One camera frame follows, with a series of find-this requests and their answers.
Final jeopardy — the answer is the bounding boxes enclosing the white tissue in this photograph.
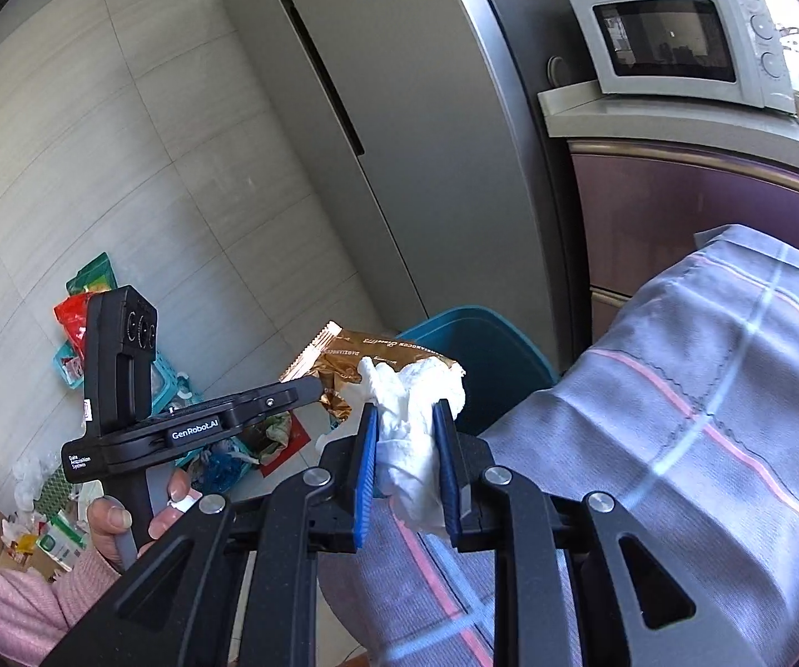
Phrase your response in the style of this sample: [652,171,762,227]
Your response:
[358,356,468,532]

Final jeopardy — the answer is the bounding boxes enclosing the purple kitchen cabinet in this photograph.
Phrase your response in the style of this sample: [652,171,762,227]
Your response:
[537,79,799,355]

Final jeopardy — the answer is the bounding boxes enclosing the green snack packet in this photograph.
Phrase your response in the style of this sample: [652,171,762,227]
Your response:
[67,252,118,296]

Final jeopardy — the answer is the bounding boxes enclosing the teal plastic bin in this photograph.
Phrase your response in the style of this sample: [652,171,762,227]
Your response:
[395,304,560,435]

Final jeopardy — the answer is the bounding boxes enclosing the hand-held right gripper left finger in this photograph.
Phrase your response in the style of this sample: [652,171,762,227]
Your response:
[41,403,381,667]

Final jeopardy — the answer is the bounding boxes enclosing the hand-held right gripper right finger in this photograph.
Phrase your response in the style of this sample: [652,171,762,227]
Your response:
[431,399,782,667]

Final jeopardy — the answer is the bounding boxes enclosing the red paper sheet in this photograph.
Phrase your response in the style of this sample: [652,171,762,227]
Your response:
[260,410,313,477]

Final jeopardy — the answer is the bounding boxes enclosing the green and white packet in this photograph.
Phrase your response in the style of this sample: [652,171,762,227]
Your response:
[36,520,89,565]

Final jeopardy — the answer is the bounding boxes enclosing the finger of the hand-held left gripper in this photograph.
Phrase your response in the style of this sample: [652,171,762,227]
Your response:
[222,376,325,435]

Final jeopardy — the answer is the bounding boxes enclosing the grey checked cloth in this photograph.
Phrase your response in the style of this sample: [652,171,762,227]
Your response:
[319,223,799,667]

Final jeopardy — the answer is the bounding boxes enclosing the blue plastic bag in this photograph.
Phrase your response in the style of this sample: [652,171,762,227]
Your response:
[197,441,262,494]

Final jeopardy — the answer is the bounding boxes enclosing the red snack packet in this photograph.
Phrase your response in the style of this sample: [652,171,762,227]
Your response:
[53,292,105,362]

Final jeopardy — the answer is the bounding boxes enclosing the person's left forearm pink sleeve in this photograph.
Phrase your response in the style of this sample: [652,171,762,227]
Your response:
[0,538,123,667]

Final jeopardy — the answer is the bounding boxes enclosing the pile of mixed litter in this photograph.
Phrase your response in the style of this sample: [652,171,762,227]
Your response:
[0,450,95,571]

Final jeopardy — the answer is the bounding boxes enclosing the gold foil snack wrapper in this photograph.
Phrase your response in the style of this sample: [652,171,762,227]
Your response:
[279,321,459,432]

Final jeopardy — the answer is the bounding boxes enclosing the grey refrigerator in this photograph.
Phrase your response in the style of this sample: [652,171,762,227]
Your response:
[217,0,591,372]

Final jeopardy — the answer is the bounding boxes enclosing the white microwave oven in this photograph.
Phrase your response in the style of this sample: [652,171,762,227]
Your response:
[567,0,798,112]

